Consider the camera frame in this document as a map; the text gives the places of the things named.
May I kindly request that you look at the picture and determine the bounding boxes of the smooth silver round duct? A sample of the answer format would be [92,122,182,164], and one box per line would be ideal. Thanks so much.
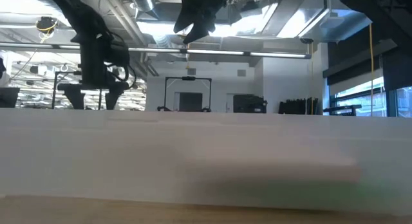
[130,0,160,19]

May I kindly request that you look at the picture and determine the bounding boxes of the yellow hanging cord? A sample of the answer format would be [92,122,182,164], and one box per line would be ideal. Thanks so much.
[368,23,376,117]

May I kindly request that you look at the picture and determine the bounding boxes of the black yellow cord reel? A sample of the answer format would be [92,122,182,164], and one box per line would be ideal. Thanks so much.
[34,15,59,35]

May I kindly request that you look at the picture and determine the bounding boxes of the black folded panels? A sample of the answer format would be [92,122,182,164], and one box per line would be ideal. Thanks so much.
[277,97,320,116]

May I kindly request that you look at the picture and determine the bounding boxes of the black window blind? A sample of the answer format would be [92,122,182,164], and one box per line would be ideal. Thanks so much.
[382,40,412,92]

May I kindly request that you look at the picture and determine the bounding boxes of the black perforated cart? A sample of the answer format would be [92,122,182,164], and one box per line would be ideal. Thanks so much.
[323,104,364,117]

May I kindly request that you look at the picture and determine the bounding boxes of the long ceiling light bar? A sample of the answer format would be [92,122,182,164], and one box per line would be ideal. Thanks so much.
[0,41,312,60]

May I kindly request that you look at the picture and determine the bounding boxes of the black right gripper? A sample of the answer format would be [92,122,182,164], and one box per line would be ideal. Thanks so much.
[173,0,234,44]

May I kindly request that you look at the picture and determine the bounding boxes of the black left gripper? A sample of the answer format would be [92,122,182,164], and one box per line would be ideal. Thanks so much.
[57,35,130,111]

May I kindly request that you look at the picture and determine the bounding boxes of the clear plastic pencil box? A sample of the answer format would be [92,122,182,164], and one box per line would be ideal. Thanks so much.
[0,107,412,218]

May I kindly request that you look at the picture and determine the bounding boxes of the black equipment cabinet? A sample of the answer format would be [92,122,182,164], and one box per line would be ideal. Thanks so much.
[232,94,268,115]

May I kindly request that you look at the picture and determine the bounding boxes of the black screen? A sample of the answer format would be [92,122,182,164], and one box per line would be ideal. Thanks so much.
[0,86,21,109]

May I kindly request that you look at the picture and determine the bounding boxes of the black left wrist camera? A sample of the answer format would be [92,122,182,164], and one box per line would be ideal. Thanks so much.
[109,42,131,67]

